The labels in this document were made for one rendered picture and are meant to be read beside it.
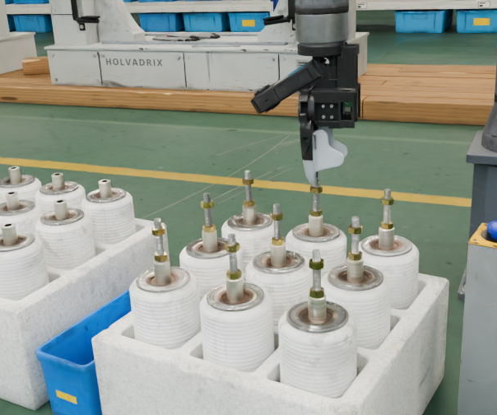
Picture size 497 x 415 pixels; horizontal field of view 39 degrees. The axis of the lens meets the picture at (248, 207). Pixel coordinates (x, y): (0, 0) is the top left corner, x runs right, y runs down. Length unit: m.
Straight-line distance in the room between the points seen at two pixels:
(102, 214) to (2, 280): 0.24
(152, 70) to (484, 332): 2.53
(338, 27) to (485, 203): 0.54
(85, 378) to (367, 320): 0.42
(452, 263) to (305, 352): 0.82
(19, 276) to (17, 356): 0.12
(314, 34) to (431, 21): 4.55
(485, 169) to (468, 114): 1.43
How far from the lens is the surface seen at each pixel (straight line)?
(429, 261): 1.63
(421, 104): 2.82
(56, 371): 1.13
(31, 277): 1.18
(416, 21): 5.55
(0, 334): 1.18
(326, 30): 1.00
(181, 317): 0.97
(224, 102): 3.08
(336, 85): 1.03
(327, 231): 1.12
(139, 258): 1.33
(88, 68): 3.50
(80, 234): 1.24
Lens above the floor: 0.68
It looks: 20 degrees down
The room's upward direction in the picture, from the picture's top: 3 degrees counter-clockwise
